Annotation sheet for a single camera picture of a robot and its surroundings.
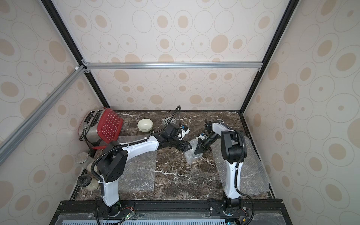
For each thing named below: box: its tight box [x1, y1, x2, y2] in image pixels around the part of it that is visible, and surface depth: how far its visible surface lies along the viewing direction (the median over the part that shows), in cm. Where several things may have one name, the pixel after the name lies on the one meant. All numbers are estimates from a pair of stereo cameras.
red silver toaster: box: [77, 107, 124, 150], surface depth 93 cm
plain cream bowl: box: [137, 118, 154, 133], surface depth 108 cm
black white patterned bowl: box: [161, 116, 177, 128], surface depth 111 cm
